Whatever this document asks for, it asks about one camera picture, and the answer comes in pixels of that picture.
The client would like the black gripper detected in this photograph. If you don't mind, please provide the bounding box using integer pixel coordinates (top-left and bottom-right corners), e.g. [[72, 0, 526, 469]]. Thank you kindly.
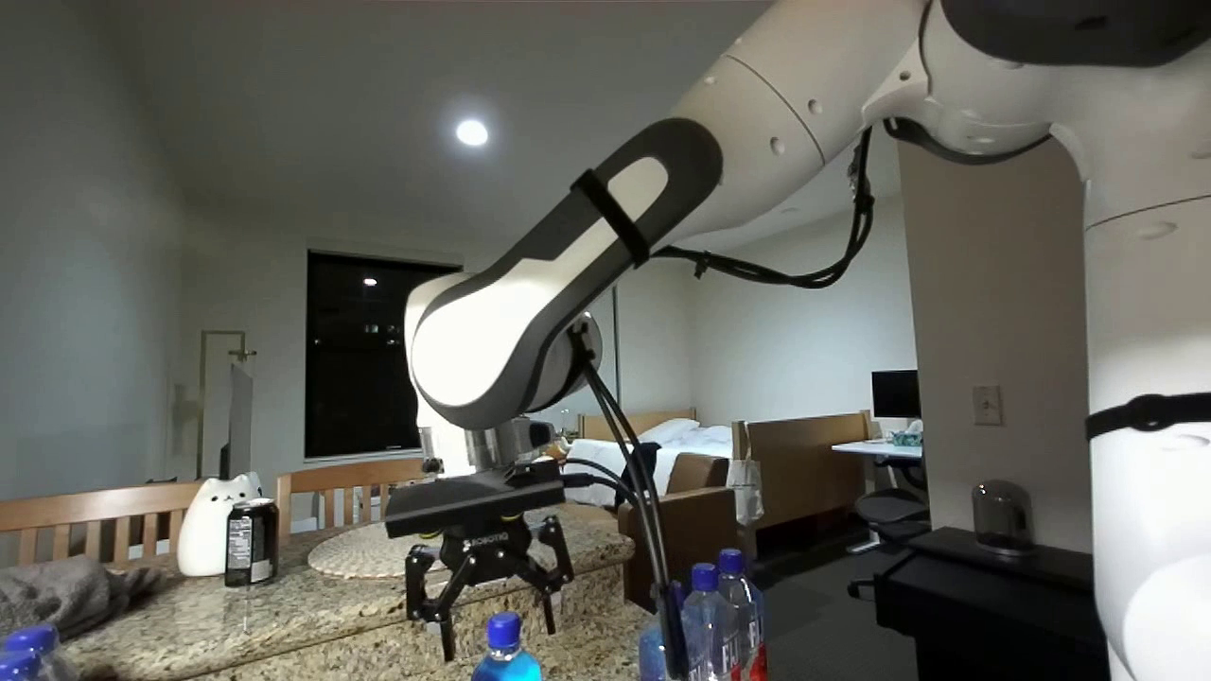
[[400, 512, 578, 664]]

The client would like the wooden slat chair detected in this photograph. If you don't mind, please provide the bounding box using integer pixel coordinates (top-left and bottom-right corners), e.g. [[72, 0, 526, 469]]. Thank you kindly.
[[272, 455, 438, 546], [0, 479, 206, 572]]

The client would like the dark carton with label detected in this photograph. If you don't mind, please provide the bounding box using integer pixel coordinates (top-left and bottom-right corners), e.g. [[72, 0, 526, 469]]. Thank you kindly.
[[221, 494, 280, 588]]

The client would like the dark window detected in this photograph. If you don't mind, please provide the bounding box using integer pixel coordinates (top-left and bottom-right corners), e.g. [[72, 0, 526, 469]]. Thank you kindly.
[[302, 247, 466, 461]]

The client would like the white desk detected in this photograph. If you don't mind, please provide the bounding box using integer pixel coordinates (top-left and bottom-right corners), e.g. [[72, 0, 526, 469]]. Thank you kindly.
[[829, 432, 933, 465]]

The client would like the dark office chair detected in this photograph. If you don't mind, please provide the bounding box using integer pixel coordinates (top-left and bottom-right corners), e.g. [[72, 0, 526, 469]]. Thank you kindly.
[[851, 488, 936, 548]]

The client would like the grey cloth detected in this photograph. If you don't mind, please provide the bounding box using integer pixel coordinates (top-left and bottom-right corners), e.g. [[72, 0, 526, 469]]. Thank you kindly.
[[0, 556, 163, 645]]

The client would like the black desk monitor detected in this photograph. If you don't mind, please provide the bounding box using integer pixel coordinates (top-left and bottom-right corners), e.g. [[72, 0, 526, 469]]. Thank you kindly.
[[867, 367, 924, 425]]

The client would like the round ceiling light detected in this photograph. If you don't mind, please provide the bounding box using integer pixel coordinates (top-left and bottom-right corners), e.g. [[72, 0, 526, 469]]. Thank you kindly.
[[452, 109, 495, 150]]

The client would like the glass jar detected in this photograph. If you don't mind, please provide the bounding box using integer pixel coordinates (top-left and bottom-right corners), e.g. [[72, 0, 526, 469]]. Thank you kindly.
[[971, 475, 1035, 548]]

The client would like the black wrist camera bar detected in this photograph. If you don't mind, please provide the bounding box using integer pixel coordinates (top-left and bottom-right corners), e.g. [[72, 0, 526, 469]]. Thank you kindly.
[[384, 465, 569, 542]]

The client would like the black camera cable bundle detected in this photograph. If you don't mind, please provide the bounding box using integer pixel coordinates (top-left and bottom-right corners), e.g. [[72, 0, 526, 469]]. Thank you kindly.
[[561, 317, 693, 681]]

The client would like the thin metal stand frame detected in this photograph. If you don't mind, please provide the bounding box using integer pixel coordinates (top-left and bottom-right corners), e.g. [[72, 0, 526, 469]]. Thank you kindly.
[[193, 330, 260, 483]]

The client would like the black forearm strap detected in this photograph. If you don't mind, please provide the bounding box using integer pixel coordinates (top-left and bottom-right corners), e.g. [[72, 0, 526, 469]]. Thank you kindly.
[[569, 166, 655, 269]]

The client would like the white light switch plate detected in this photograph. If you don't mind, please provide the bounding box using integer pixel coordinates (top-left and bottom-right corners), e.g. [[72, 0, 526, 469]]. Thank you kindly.
[[971, 382, 1008, 432]]

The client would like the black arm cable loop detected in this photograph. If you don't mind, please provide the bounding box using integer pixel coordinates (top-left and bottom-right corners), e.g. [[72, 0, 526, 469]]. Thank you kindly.
[[655, 118, 881, 290]]

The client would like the black base link strap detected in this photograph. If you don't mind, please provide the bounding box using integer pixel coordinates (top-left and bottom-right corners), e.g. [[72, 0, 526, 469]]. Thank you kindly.
[[1087, 388, 1211, 441]]

